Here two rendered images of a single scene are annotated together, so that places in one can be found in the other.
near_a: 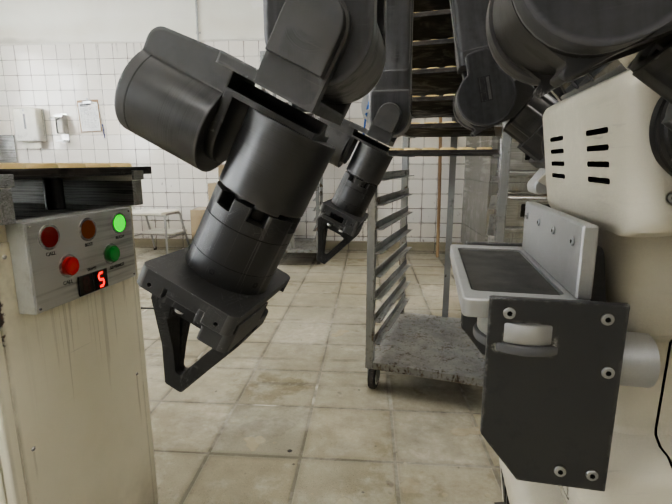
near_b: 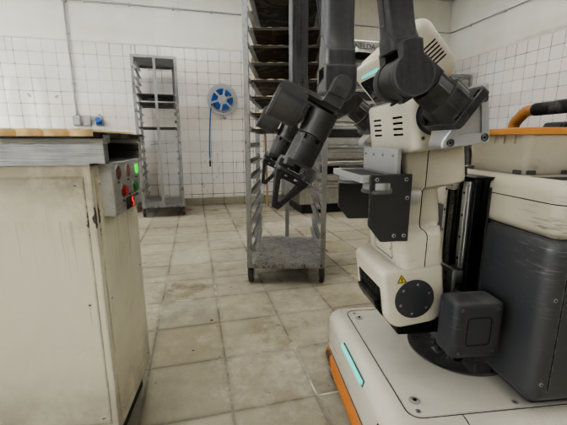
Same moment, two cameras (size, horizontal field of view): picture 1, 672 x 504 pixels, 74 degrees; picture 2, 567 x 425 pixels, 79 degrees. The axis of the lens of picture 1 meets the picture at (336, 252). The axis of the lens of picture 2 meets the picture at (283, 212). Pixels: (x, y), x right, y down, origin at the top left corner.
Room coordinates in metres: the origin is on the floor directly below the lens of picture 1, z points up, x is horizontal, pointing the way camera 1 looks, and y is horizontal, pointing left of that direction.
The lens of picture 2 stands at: (-0.33, 0.31, 0.89)
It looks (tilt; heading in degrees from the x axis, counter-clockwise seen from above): 12 degrees down; 341
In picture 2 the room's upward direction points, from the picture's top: straight up
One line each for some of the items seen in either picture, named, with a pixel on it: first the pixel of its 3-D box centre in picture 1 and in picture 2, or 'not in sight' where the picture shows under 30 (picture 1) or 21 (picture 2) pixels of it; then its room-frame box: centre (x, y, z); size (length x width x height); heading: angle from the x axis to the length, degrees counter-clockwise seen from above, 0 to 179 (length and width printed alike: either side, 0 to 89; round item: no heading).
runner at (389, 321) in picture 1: (394, 314); (258, 235); (1.93, -0.27, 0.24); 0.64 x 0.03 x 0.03; 160
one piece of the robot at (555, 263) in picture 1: (530, 311); (373, 189); (0.45, -0.21, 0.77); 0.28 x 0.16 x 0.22; 168
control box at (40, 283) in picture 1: (81, 253); (122, 185); (0.75, 0.44, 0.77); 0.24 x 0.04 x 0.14; 168
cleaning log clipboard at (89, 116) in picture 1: (90, 118); not in sight; (4.84, 2.56, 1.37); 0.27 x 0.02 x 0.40; 86
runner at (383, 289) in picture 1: (395, 276); (258, 210); (1.93, -0.27, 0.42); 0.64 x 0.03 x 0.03; 160
